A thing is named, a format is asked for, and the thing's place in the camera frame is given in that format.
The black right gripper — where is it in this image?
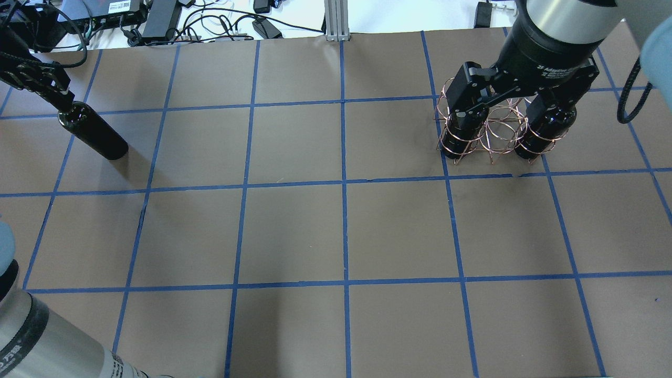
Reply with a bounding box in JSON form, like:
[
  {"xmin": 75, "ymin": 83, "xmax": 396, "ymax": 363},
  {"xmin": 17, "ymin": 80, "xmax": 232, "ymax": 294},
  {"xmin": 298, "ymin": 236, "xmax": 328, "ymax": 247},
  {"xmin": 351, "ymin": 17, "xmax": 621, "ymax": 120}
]
[{"xmin": 445, "ymin": 18, "xmax": 599, "ymax": 132}]

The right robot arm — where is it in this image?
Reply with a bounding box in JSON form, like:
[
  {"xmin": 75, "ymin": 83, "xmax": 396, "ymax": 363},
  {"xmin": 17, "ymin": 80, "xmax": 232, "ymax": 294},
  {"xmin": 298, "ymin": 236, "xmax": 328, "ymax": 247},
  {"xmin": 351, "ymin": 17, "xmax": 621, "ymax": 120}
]
[{"xmin": 446, "ymin": 1, "xmax": 670, "ymax": 143}]

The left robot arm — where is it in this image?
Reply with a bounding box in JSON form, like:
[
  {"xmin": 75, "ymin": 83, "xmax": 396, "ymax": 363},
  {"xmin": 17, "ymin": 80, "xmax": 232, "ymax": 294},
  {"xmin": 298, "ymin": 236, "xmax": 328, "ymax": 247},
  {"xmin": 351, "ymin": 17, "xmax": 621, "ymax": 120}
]
[{"xmin": 1, "ymin": 1, "xmax": 148, "ymax": 377}]

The copper wire wine basket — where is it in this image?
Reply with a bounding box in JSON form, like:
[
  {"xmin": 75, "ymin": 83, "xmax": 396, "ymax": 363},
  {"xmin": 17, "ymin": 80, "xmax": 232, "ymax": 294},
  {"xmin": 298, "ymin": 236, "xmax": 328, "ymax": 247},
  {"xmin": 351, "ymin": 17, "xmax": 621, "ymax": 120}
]
[{"xmin": 434, "ymin": 78, "xmax": 565, "ymax": 165}]

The dark bottle in basket outer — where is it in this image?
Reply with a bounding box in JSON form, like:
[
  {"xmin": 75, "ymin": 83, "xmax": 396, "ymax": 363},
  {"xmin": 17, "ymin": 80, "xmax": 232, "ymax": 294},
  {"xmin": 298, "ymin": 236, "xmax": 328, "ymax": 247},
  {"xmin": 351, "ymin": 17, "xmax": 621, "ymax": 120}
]
[{"xmin": 514, "ymin": 106, "xmax": 578, "ymax": 161}]

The black flat power brick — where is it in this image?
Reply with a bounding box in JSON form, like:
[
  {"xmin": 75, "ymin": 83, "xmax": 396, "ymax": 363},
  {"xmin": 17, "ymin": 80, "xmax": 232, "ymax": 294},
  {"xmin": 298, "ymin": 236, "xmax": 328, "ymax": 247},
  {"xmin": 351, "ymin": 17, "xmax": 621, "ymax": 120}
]
[{"xmin": 141, "ymin": 1, "xmax": 182, "ymax": 45}]

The dark bottle in basket inner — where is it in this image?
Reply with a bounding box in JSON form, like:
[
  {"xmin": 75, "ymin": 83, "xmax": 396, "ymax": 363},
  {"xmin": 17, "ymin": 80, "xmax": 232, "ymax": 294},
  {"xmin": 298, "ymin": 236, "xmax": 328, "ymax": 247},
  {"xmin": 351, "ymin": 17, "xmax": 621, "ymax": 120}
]
[{"xmin": 438, "ymin": 111, "xmax": 489, "ymax": 160}]

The tangle of black cables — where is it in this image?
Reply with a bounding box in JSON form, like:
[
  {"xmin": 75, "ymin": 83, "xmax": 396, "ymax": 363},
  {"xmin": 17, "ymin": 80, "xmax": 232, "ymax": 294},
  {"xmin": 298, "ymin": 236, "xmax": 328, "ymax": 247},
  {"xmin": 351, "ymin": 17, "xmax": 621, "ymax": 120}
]
[{"xmin": 123, "ymin": 0, "xmax": 324, "ymax": 48}]

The small black adapter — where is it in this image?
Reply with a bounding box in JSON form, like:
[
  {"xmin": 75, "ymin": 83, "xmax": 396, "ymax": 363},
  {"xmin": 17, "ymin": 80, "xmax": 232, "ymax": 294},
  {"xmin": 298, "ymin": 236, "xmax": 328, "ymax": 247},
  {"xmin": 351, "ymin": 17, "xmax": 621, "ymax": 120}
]
[{"xmin": 473, "ymin": 1, "xmax": 494, "ymax": 29}]

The dark green wine bottle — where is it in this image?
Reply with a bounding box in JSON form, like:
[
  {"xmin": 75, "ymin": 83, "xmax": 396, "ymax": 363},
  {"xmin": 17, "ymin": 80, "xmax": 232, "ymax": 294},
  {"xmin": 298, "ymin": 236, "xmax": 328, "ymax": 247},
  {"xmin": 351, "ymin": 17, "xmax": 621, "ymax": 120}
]
[{"xmin": 57, "ymin": 101, "xmax": 129, "ymax": 161}]

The dark bottle in basket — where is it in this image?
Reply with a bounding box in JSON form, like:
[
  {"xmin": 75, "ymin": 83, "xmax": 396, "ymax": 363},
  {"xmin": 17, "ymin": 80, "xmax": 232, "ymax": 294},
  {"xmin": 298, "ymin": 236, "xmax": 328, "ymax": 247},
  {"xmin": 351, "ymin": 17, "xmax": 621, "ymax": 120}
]
[
  {"xmin": 438, "ymin": 111, "xmax": 489, "ymax": 160},
  {"xmin": 514, "ymin": 106, "xmax": 578, "ymax": 161}
]

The black network switch box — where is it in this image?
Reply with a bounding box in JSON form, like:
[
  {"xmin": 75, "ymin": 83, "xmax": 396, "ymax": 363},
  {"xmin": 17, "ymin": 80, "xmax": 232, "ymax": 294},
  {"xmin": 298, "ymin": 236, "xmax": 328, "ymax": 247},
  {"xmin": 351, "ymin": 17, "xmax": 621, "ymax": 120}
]
[{"xmin": 57, "ymin": 1, "xmax": 149, "ymax": 34}]

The aluminium frame post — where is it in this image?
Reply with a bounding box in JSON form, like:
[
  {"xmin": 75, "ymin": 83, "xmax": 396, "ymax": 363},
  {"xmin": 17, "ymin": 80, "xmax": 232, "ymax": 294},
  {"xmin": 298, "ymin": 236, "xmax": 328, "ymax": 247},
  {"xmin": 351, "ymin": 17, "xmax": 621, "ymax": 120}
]
[{"xmin": 324, "ymin": 0, "xmax": 351, "ymax": 41}]

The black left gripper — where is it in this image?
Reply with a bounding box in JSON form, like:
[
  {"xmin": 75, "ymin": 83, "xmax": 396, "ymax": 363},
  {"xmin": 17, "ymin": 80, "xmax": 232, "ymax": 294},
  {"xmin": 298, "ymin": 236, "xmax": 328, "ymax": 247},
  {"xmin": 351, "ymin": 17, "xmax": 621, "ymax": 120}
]
[{"xmin": 1, "ymin": 1, "xmax": 75, "ymax": 112}]

